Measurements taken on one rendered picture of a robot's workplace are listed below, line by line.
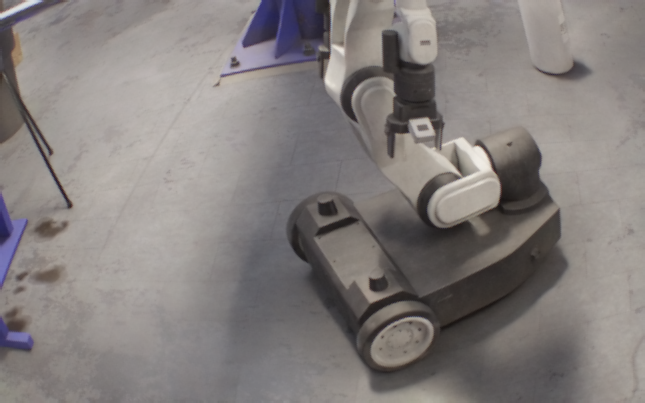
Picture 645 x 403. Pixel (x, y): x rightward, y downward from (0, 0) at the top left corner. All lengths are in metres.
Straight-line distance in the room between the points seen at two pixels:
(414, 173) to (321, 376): 0.55
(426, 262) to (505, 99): 1.10
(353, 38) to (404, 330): 0.68
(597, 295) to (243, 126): 1.65
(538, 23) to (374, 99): 1.41
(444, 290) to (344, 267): 0.26
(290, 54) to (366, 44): 1.73
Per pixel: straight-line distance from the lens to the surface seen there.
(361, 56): 2.25
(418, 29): 2.02
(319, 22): 4.02
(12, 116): 4.56
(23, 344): 2.94
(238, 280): 2.88
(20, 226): 3.61
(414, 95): 2.09
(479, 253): 2.49
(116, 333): 2.83
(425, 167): 2.44
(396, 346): 2.41
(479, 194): 2.48
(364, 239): 2.58
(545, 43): 3.56
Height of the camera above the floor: 1.69
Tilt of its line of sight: 33 degrees down
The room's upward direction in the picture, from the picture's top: 13 degrees counter-clockwise
